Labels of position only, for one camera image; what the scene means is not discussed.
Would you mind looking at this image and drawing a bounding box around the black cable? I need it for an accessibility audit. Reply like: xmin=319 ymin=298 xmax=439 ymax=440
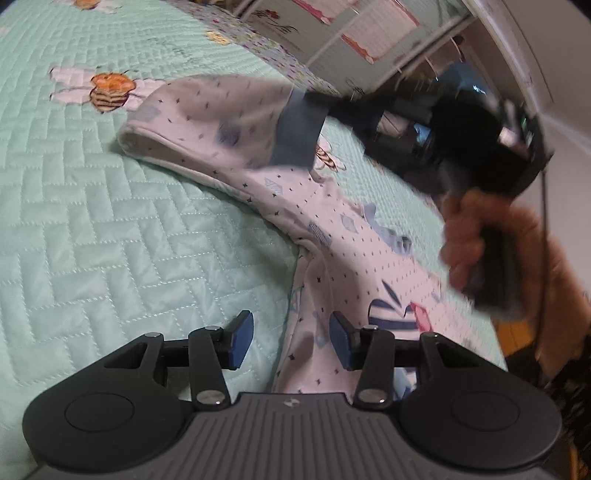
xmin=532 ymin=166 xmax=553 ymax=389

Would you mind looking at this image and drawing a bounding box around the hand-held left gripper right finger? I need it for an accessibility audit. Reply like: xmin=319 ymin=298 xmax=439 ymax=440
xmin=328 ymin=311 xmax=484 ymax=410

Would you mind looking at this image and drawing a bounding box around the pink-bordered paper poster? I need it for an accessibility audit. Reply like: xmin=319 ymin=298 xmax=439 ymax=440
xmin=290 ymin=0 xmax=362 ymax=25

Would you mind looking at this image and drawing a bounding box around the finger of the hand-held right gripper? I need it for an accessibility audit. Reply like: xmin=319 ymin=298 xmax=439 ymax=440
xmin=355 ymin=114 xmax=394 ymax=158
xmin=304 ymin=89 xmax=389 ymax=121

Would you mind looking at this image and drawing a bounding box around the green quilted bee bedspread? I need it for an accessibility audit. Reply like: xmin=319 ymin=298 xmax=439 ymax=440
xmin=0 ymin=0 xmax=509 ymax=454

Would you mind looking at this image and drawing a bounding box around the white printed children's sweatshirt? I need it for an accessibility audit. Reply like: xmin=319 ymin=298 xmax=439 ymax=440
xmin=116 ymin=74 xmax=477 ymax=398

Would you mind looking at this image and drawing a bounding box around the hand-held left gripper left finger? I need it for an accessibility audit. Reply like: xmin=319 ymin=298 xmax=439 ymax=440
xmin=103 ymin=310 xmax=254 ymax=411

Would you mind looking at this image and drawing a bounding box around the white wardrobe with sliding doors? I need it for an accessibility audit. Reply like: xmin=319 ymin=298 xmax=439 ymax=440
xmin=231 ymin=0 xmax=477 ymax=101

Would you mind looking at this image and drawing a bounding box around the person's right hand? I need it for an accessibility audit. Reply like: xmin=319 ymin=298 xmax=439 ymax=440
xmin=438 ymin=189 xmax=553 ymax=291

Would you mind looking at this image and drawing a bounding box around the orange-bordered paper poster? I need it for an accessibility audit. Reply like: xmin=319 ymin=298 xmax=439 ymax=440
xmin=338 ymin=0 xmax=422 ymax=66

